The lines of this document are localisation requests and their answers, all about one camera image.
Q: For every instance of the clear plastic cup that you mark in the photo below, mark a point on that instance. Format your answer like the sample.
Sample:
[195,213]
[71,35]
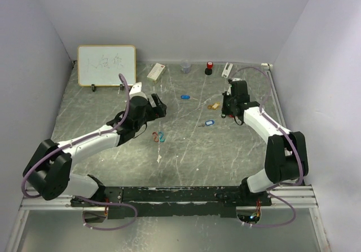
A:
[185,66]

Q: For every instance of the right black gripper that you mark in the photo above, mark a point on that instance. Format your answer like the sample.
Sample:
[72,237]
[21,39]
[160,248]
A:
[224,110]

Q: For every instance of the white red cardboard box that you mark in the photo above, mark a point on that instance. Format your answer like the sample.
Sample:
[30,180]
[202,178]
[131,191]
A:
[156,72]

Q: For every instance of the teal carabiner clip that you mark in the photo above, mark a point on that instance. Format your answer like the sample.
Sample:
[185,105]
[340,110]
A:
[161,136]

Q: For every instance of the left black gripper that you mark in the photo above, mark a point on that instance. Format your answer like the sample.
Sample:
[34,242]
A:
[158,111]

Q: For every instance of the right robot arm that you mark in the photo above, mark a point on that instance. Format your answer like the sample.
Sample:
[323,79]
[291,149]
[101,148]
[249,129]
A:
[258,182]

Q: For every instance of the aluminium rail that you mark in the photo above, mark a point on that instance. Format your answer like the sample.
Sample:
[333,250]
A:
[298,197]
[277,102]

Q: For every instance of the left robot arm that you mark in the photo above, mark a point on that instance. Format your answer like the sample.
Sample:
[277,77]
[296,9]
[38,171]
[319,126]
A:
[49,171]

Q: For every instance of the yellow key tag with key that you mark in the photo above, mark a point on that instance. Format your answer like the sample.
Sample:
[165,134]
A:
[215,105]

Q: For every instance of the white whiteboard wooden frame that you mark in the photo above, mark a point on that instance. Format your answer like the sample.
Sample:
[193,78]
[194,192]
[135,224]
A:
[100,65]

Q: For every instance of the red carabiner clip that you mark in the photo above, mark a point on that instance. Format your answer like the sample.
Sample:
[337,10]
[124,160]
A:
[156,137]

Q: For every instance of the red black stamp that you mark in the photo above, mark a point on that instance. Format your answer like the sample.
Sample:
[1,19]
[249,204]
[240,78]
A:
[209,68]

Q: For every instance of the white rectangular device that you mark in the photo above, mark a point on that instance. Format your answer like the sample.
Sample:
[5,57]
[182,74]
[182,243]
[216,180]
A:
[227,70]

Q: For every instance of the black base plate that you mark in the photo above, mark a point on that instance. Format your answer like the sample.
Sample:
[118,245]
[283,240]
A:
[189,210]

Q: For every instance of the right side aluminium rail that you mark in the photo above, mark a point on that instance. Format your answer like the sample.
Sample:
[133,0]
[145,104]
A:
[277,102]

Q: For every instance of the blue white key tag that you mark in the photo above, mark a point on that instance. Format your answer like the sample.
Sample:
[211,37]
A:
[207,123]

